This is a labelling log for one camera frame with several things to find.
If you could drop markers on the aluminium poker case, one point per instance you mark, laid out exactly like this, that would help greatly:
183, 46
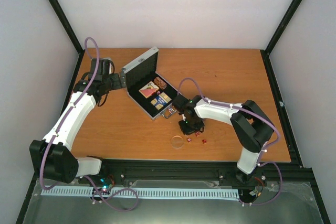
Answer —
138, 73

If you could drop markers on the brown poker chip stack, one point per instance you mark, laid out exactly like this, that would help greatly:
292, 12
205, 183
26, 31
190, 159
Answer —
160, 83

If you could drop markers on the light blue cable duct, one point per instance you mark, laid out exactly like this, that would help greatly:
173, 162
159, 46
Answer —
145, 193

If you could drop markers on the blue gold card deck box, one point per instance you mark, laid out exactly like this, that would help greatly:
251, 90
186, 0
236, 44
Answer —
161, 101

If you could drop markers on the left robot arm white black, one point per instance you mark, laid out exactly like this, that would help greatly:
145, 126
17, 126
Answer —
52, 157

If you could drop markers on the red card deck box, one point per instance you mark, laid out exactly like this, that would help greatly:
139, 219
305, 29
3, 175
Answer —
149, 89

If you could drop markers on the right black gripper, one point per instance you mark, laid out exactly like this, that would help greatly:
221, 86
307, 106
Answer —
186, 130

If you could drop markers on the clear round dealer button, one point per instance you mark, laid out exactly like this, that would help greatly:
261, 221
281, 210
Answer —
177, 141

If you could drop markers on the green lit circuit board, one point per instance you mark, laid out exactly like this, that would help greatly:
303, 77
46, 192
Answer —
106, 185

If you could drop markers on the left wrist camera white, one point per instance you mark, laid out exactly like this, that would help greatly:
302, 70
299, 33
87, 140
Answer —
105, 66

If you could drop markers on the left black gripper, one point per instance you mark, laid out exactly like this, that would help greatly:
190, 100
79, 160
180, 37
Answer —
117, 83

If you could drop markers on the black aluminium frame rail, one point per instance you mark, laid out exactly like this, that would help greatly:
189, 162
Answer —
226, 173

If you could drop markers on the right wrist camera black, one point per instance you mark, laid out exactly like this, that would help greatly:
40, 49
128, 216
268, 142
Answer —
179, 103

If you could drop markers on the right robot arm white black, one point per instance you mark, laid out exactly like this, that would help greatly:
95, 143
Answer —
252, 127

